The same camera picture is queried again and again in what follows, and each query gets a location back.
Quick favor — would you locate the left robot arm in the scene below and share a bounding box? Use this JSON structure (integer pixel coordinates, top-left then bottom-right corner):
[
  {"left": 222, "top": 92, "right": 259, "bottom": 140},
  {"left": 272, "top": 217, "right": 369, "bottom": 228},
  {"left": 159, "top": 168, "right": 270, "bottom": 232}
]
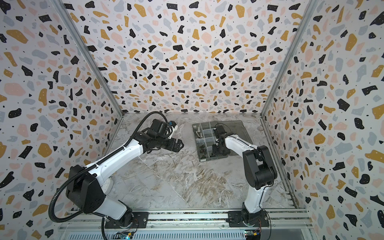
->
[{"left": 66, "top": 119, "right": 184, "bottom": 228}]

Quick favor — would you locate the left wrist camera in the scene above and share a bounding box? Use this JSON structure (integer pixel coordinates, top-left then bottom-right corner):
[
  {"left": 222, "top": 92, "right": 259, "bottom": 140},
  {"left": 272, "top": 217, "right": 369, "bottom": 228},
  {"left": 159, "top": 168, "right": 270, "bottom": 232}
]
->
[{"left": 167, "top": 121, "right": 178, "bottom": 139}]

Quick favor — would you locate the clear plastic organizer box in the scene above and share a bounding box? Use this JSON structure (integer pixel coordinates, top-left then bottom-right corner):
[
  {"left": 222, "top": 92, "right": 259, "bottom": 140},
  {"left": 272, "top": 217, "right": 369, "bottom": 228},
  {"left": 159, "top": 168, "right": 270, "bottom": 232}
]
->
[{"left": 192, "top": 120, "right": 253, "bottom": 162}]

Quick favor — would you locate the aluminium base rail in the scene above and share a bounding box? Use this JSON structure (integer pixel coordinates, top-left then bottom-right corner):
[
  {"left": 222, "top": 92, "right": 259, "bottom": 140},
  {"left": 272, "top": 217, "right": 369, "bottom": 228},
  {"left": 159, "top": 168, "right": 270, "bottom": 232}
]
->
[{"left": 56, "top": 209, "right": 317, "bottom": 240}]

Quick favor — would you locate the left black corrugated cable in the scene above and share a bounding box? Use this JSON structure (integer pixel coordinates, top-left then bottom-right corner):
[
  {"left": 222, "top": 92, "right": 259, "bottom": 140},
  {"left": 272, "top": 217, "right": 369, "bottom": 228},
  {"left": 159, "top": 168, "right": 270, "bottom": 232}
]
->
[{"left": 47, "top": 110, "right": 169, "bottom": 240}]

